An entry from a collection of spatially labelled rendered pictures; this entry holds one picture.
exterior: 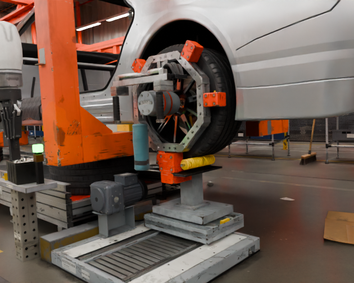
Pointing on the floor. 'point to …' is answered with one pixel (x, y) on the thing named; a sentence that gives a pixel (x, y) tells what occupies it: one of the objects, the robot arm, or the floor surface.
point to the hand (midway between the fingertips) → (14, 149)
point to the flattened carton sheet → (345, 227)
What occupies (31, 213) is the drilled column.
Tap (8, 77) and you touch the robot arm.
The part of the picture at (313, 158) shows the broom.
